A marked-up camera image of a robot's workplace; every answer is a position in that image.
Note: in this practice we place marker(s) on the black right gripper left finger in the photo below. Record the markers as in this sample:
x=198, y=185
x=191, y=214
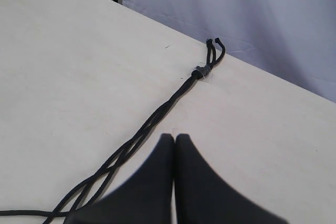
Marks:
x=144, y=198

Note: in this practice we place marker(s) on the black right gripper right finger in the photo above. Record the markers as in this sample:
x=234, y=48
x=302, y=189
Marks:
x=202, y=196

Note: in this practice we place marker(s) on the grey backdrop cloth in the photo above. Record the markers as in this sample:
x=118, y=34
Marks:
x=292, y=39

